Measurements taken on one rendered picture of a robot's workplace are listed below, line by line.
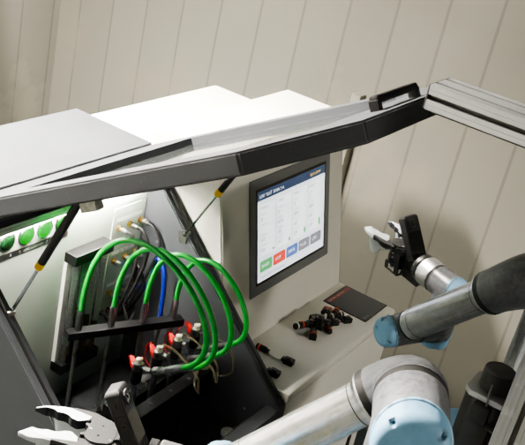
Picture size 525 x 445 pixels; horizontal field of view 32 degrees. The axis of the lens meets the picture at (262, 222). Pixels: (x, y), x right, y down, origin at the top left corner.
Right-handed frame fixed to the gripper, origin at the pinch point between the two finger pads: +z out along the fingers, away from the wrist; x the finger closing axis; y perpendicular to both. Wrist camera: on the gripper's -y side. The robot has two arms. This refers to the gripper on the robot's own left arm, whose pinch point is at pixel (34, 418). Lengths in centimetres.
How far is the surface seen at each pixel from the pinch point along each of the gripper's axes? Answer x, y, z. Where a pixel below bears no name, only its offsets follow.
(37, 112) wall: 319, 28, 111
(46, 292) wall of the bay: 82, 16, 25
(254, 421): 88, 39, -34
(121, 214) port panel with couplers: 102, -2, 14
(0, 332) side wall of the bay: 47, 11, 23
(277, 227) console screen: 131, -1, -26
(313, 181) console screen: 150, -12, -33
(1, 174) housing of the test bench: 73, -14, 37
